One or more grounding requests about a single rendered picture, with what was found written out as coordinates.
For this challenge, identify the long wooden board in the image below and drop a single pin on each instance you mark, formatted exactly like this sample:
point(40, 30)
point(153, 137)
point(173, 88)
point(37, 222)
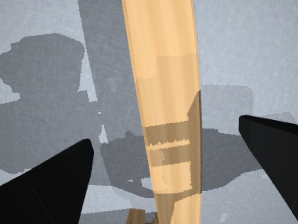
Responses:
point(164, 55)

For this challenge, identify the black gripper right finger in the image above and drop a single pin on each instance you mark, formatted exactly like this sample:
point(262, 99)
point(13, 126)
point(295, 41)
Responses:
point(275, 145)

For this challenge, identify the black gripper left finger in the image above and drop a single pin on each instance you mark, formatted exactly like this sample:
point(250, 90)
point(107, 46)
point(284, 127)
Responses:
point(52, 192)

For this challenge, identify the wooden post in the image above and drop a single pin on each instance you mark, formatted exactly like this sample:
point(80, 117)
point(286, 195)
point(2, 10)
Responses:
point(137, 216)

